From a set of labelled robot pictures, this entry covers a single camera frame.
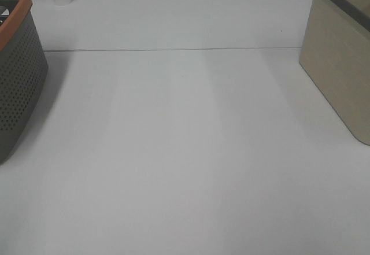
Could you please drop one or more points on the beige basket grey rim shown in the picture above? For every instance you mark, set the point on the beige basket grey rim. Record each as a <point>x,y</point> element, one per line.
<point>335,55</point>

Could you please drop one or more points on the grey perforated basket orange rim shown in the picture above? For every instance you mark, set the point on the grey perforated basket orange rim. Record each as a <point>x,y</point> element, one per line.
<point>23,71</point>

